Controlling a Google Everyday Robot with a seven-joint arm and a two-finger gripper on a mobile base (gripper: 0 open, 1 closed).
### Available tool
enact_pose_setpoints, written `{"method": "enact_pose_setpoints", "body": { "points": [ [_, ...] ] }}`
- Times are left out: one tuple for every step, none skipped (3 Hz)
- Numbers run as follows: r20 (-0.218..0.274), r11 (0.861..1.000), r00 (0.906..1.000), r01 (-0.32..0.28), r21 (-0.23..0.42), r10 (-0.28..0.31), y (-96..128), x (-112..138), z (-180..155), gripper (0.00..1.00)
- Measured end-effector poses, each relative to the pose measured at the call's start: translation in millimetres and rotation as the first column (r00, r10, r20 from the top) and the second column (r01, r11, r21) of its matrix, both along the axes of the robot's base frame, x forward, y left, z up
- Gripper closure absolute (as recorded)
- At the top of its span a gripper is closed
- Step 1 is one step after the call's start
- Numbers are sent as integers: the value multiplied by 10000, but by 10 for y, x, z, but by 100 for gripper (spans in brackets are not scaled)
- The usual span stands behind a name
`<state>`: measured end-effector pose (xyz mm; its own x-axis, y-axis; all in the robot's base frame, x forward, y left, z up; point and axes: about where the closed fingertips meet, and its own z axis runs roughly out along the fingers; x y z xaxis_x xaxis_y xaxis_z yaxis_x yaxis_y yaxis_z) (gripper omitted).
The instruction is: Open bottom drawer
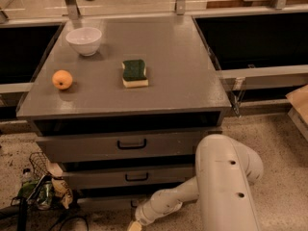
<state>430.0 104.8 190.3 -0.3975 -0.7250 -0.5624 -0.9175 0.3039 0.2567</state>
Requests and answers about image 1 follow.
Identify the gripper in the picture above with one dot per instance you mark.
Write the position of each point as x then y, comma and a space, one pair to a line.
144, 213

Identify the grey bottom drawer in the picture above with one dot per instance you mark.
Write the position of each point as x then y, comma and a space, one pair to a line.
109, 203

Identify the grey drawer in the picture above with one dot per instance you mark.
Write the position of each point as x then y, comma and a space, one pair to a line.
128, 176
109, 203
116, 146

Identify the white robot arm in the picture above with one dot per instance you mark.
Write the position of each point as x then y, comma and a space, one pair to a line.
224, 171

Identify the grey middle drawer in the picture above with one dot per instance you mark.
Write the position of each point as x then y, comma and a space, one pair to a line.
128, 176

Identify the grey top drawer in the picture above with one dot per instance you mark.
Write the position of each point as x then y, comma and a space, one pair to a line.
116, 146

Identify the grey drawer cabinet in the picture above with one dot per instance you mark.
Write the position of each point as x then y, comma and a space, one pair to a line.
183, 91

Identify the green snack bag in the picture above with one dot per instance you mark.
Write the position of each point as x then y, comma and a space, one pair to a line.
38, 194

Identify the clear plastic bottle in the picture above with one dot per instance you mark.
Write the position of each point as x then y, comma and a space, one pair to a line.
27, 176

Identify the green yellow sponge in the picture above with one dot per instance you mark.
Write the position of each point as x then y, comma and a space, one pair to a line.
134, 74

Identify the orange fruit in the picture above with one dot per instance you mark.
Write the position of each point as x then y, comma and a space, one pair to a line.
62, 80

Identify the white ceramic bowl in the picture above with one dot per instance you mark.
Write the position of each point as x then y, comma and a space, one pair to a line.
85, 41

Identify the brown cardboard box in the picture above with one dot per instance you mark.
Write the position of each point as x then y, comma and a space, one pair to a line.
299, 111

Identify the black wire basket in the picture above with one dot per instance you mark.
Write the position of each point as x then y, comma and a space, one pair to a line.
38, 162

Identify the metal post left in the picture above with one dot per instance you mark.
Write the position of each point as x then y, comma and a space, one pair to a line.
72, 9

